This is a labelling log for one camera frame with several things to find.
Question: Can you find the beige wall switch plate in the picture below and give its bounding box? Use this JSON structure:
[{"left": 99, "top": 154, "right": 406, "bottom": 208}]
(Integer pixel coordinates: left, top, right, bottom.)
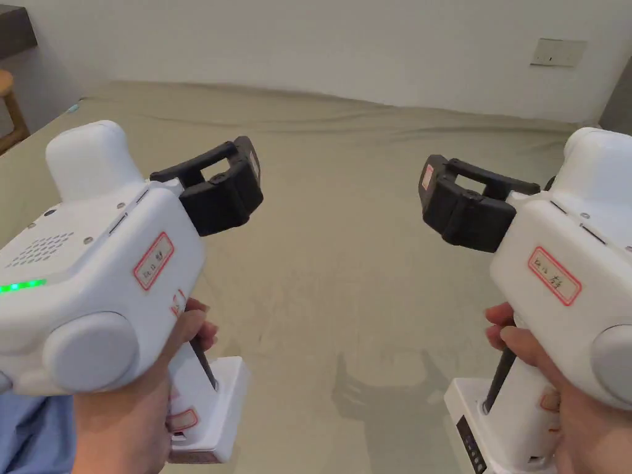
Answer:
[{"left": 530, "top": 38, "right": 589, "bottom": 68}]

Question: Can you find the person's body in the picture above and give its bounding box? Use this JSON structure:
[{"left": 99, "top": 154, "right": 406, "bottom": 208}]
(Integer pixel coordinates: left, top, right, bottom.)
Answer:
[{"left": 0, "top": 387, "right": 81, "bottom": 474}]

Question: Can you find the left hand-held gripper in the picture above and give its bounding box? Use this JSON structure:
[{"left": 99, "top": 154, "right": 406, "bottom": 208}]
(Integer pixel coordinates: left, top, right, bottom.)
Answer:
[{"left": 0, "top": 120, "right": 265, "bottom": 465}]

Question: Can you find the wooden chair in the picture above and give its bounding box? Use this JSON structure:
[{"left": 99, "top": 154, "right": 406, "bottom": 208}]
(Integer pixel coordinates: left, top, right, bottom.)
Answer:
[{"left": 0, "top": 69, "right": 31, "bottom": 155}]

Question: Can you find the person's right hand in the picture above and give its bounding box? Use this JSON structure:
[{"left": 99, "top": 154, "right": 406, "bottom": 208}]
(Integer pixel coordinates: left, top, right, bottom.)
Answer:
[{"left": 485, "top": 302, "right": 632, "bottom": 474}]

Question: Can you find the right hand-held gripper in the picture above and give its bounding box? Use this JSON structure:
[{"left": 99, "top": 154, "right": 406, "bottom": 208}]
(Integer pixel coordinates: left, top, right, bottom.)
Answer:
[{"left": 419, "top": 127, "right": 632, "bottom": 474}]

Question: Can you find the dark grey table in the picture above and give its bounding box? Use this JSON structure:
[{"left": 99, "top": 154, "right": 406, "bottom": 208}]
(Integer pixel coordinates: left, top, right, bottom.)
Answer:
[{"left": 0, "top": 0, "right": 41, "bottom": 63}]

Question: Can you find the person's left hand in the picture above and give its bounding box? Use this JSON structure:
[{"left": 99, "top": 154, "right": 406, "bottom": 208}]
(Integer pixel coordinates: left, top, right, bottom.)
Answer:
[{"left": 73, "top": 296, "right": 219, "bottom": 474}]

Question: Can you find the bed with beige sheet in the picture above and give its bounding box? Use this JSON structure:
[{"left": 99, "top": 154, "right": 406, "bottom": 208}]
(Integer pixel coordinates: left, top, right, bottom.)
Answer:
[{"left": 0, "top": 81, "right": 632, "bottom": 474}]

